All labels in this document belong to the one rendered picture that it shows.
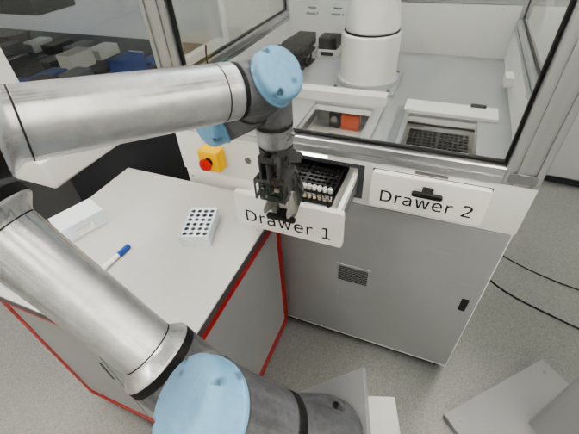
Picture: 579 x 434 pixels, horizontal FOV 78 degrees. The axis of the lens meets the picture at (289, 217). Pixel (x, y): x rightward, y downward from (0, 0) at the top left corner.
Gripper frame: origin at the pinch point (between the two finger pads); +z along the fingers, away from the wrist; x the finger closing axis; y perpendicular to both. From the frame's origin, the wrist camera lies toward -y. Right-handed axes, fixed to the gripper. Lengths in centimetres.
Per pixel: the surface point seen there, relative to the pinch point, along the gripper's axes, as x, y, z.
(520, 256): 88, -102, 90
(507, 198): 50, -22, 0
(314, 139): 0.1, -21.3, -8.3
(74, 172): -80, -5, 9
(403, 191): 25.7, -19.9, 2.0
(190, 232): -27.1, 5.1, 10.9
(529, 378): 86, -31, 87
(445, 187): 35.3, -19.9, -1.7
